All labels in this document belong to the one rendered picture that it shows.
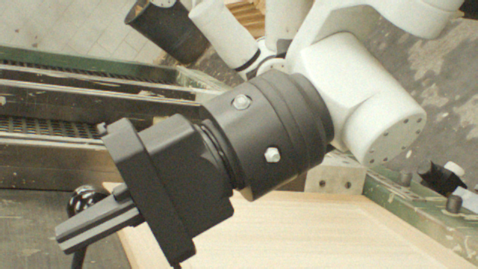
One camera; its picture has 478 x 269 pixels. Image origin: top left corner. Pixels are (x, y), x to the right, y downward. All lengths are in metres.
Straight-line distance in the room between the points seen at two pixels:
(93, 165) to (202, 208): 0.52
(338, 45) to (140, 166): 0.19
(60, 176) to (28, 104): 0.50
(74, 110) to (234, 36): 0.48
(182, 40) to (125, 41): 1.11
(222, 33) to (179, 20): 4.28
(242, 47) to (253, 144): 0.71
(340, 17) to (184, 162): 0.17
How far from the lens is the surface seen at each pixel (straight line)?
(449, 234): 0.97
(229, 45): 1.13
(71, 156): 0.95
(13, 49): 2.38
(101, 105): 1.45
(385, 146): 0.48
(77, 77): 1.68
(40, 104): 1.44
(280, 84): 0.46
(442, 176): 1.28
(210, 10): 1.11
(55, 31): 6.24
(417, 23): 0.45
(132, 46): 6.41
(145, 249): 0.74
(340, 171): 1.11
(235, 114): 0.44
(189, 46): 5.44
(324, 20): 0.49
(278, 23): 1.12
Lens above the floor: 1.59
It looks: 28 degrees down
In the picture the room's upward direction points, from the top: 50 degrees counter-clockwise
